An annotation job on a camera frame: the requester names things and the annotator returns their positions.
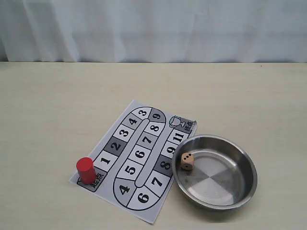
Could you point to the wooden die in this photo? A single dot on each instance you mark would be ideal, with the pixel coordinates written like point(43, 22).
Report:
point(187, 161)

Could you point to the red cylinder game piece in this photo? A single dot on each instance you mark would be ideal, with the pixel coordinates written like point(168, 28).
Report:
point(86, 170)

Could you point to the paper number game board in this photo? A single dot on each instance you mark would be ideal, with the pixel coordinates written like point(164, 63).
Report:
point(133, 160)

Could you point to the stainless steel bowl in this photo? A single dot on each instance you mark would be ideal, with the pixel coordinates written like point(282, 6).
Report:
point(223, 178)

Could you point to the white curtain backdrop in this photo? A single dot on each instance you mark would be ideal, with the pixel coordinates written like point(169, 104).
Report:
point(153, 30)

